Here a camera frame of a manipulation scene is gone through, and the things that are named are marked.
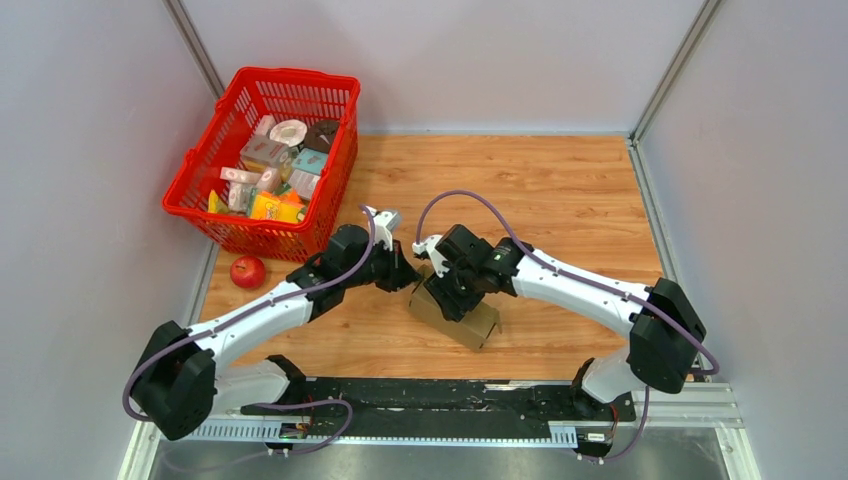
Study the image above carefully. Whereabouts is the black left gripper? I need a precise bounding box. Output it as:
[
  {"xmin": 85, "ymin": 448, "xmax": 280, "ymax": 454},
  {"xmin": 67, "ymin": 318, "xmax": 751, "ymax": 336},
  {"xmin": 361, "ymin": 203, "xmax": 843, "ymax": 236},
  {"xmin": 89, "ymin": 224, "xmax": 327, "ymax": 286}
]
[{"xmin": 342, "ymin": 238, "xmax": 422, "ymax": 294}]

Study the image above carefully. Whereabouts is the brown cardboard paper box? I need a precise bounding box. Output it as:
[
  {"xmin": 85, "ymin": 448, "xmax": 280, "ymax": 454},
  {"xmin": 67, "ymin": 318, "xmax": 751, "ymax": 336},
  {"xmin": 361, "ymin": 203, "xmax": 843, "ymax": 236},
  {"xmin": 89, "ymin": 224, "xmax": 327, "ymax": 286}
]
[{"xmin": 408, "ymin": 266, "xmax": 503, "ymax": 352}]

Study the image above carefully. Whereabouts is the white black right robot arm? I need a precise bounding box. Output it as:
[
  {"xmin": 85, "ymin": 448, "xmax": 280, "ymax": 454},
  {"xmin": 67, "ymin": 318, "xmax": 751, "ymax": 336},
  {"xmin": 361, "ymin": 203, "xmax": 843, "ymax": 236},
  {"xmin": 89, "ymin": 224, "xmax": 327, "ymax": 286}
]
[{"xmin": 413, "ymin": 224, "xmax": 706, "ymax": 419}]

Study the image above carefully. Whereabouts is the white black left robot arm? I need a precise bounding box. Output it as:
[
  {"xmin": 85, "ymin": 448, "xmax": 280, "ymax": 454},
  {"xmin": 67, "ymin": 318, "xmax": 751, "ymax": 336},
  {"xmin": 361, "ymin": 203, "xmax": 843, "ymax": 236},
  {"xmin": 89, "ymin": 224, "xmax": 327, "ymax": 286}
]
[{"xmin": 123, "ymin": 224, "xmax": 419, "ymax": 440}]

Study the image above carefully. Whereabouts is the light blue small box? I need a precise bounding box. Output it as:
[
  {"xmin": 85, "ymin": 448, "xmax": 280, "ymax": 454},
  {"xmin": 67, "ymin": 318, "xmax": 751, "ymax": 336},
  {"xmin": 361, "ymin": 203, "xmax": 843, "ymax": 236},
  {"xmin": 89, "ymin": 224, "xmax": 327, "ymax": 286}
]
[{"xmin": 292, "ymin": 148, "xmax": 328, "ymax": 176}]

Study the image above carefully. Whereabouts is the grey pink carton box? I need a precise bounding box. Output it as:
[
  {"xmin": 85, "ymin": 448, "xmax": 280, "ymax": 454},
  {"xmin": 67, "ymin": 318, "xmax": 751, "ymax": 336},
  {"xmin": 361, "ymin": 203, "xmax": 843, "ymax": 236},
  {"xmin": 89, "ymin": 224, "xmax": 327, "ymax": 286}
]
[{"xmin": 240, "ymin": 135, "xmax": 293, "ymax": 168}]

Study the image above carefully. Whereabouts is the yellow orange snack packet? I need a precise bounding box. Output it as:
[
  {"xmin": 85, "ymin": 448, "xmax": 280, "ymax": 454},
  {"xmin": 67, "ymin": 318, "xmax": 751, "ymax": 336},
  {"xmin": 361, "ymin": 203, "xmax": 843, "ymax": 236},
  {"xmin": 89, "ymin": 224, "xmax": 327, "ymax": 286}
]
[{"xmin": 248, "ymin": 190, "xmax": 307, "ymax": 224}]

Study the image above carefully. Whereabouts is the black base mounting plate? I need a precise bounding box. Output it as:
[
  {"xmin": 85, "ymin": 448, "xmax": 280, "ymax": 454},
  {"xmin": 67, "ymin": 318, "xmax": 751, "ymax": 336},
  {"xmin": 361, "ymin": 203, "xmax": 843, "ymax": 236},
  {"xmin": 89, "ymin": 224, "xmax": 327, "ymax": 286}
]
[{"xmin": 280, "ymin": 377, "xmax": 637, "ymax": 440}]

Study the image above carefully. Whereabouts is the red apple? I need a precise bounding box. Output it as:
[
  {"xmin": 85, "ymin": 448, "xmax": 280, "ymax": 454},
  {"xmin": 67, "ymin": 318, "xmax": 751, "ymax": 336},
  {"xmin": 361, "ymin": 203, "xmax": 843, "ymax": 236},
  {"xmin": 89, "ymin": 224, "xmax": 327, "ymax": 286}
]
[{"xmin": 229, "ymin": 256, "xmax": 267, "ymax": 290}]

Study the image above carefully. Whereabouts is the dark brown round item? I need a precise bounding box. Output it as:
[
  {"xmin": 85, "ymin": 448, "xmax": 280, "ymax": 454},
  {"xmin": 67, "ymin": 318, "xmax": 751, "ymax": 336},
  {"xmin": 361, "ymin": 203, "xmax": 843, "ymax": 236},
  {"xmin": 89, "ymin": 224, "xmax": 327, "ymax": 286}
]
[{"xmin": 303, "ymin": 119, "xmax": 340, "ymax": 154}]

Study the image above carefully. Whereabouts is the white tape roll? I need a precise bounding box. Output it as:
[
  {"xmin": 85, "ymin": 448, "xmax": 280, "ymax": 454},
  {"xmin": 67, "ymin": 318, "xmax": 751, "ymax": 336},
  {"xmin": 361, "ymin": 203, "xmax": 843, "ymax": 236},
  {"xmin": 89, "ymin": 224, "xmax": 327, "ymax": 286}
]
[{"xmin": 268, "ymin": 119, "xmax": 308, "ymax": 147}]

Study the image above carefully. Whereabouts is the red plastic shopping basket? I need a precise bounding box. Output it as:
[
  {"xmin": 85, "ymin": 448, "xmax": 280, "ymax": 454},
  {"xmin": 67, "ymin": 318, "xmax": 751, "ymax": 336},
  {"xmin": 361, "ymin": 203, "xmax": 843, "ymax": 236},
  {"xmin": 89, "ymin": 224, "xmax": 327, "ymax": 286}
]
[{"xmin": 162, "ymin": 67, "xmax": 360, "ymax": 261}]

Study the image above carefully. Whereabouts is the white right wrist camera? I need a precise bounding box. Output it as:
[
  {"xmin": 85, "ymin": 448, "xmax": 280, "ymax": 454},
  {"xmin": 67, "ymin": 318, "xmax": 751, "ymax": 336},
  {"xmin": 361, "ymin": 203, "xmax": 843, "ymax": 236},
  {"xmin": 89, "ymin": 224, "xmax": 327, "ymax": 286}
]
[{"xmin": 412, "ymin": 235, "xmax": 449, "ymax": 277}]

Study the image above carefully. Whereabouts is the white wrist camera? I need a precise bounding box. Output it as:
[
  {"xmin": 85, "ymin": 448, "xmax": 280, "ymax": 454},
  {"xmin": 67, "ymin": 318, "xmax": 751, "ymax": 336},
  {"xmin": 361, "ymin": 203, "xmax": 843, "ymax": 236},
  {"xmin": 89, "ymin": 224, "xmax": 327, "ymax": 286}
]
[
  {"xmin": 412, "ymin": 235, "xmax": 449, "ymax": 277},
  {"xmin": 366, "ymin": 206, "xmax": 402, "ymax": 251}
]

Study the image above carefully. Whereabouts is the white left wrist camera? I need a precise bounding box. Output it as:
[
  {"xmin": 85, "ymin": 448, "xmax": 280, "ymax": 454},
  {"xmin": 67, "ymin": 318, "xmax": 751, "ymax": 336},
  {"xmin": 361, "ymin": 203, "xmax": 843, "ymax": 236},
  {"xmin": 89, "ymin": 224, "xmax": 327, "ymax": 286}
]
[{"xmin": 366, "ymin": 206, "xmax": 402, "ymax": 251}]

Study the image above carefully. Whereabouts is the aluminium corner frame post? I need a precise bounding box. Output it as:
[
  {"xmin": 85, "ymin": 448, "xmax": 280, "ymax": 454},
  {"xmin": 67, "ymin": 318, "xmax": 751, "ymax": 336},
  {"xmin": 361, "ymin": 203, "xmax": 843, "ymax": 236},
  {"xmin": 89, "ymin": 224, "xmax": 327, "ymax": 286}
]
[{"xmin": 629, "ymin": 0, "xmax": 724, "ymax": 145}]

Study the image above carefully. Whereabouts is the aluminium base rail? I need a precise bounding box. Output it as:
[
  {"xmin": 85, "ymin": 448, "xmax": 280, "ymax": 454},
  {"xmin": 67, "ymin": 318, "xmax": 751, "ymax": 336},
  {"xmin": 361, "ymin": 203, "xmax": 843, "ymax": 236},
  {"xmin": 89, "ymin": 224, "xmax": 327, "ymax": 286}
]
[{"xmin": 115, "ymin": 380, "xmax": 763, "ymax": 480}]

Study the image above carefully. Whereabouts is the left aluminium frame post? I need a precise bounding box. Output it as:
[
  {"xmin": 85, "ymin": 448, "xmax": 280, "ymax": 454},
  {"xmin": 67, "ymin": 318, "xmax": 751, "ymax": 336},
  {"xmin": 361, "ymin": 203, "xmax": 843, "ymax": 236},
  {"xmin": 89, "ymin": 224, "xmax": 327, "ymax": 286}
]
[{"xmin": 162, "ymin": 0, "xmax": 226, "ymax": 99}]

